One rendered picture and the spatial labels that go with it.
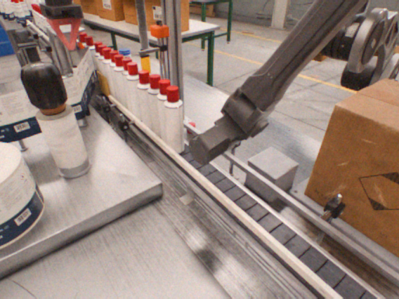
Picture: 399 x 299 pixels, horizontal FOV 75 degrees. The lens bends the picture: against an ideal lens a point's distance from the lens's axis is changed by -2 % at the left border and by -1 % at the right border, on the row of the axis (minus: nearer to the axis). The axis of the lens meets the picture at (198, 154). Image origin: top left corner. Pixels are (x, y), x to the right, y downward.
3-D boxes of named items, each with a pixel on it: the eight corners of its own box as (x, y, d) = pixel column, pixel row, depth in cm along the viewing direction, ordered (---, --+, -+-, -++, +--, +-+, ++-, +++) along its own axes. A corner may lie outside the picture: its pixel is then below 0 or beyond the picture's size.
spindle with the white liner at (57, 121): (55, 165, 76) (10, 62, 58) (86, 154, 80) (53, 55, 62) (63, 183, 70) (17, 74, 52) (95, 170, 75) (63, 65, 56)
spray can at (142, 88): (140, 128, 92) (131, 71, 79) (152, 123, 95) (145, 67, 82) (148, 135, 89) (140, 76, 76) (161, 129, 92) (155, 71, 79)
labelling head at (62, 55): (64, 90, 117) (44, 28, 101) (93, 83, 123) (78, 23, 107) (74, 101, 108) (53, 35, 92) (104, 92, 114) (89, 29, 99)
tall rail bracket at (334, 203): (296, 252, 60) (317, 203, 50) (315, 235, 63) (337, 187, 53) (308, 262, 58) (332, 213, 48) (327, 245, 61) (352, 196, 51)
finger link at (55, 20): (60, 54, 62) (47, 10, 56) (51, 48, 66) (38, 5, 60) (88, 49, 65) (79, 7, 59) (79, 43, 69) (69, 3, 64)
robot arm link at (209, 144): (272, 119, 49) (242, 87, 51) (230, 148, 43) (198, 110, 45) (246, 150, 59) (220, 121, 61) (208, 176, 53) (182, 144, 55)
